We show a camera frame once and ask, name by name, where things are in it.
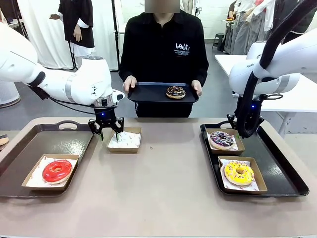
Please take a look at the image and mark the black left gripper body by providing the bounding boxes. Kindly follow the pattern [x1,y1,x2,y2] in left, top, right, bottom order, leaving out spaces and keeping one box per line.
[95,105,118,127]

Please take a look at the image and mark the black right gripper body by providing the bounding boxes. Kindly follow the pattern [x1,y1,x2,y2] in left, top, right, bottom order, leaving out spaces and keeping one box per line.
[249,97,264,125]

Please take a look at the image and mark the white printed paper liner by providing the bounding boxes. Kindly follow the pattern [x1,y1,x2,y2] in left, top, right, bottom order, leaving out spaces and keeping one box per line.
[108,131,141,149]
[219,158,260,192]
[207,131,239,152]
[26,155,78,188]

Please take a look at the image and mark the brown cardboard food box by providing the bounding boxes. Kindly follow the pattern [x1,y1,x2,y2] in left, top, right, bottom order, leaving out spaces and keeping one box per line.
[217,155,268,195]
[21,153,80,191]
[206,128,246,156]
[106,127,142,153]

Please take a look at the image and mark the purple drizzled donut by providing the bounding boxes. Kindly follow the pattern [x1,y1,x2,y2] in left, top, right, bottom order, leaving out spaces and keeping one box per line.
[209,130,235,150]

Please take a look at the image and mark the small black serving tray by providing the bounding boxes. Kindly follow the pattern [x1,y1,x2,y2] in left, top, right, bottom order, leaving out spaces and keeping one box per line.
[127,82,200,104]

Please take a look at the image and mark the yellow sprinkled donut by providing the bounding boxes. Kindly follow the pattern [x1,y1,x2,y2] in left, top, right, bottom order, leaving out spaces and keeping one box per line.
[224,161,255,186]

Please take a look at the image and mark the chocolate sprinkled donut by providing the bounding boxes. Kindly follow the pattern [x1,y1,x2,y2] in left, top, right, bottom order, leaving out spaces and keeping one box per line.
[165,85,186,100]

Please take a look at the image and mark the red glazed donut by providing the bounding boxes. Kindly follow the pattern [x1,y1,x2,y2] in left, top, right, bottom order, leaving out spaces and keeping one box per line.
[42,159,73,184]

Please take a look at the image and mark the person's right forearm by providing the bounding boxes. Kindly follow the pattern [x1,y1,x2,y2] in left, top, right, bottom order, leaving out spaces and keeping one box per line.
[118,59,136,81]

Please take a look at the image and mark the person's left forearm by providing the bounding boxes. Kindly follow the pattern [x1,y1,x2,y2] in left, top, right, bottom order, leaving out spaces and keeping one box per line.
[192,60,210,83]

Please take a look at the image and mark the large brown plastic tray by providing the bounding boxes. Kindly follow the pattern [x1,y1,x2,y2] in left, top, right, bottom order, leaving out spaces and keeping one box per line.
[0,120,100,198]

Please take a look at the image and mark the large black plastic tray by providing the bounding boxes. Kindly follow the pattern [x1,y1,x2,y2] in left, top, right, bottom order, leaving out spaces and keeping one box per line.
[200,121,310,198]

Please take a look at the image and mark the person's right hand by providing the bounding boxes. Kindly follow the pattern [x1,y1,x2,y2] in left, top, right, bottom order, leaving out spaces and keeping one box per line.
[122,75,137,94]

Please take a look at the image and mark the person's left hand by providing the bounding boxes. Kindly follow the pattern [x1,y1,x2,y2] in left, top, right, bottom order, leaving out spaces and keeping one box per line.
[191,79,203,97]

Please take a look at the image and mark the large white table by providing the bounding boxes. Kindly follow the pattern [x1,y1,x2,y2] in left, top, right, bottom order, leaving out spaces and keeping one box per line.
[214,54,317,139]

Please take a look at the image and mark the grey hanging garments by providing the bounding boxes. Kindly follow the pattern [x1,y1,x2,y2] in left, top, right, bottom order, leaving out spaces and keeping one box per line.
[231,0,269,56]

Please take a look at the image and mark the small dark stool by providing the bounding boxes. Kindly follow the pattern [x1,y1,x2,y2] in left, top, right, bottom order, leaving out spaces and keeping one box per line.
[212,33,225,49]

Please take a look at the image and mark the person's black shirt torso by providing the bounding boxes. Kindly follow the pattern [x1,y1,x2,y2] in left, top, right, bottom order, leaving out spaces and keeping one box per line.
[118,9,210,119]

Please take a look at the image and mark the black light stand pole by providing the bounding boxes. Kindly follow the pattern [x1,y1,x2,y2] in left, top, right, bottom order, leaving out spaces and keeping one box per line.
[111,0,122,66]

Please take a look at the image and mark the mannequin in black top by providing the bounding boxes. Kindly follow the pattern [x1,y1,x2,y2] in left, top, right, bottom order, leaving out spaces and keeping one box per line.
[49,0,96,70]

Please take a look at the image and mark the white curtain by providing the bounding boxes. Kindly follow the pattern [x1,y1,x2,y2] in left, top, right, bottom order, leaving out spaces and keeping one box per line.
[17,0,124,72]

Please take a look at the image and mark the mannequin in dark coat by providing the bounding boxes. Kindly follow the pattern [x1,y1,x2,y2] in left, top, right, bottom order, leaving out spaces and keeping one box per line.
[268,0,317,45]

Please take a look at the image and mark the black cable sleeve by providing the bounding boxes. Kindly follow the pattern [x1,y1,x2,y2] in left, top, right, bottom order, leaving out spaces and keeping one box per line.
[235,0,317,139]

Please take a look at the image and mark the thin grey cable loop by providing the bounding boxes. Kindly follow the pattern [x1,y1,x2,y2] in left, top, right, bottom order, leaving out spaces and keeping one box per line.
[263,93,284,101]

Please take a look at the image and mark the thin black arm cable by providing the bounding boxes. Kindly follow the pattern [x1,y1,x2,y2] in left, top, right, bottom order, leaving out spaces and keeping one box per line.
[27,85,100,116]

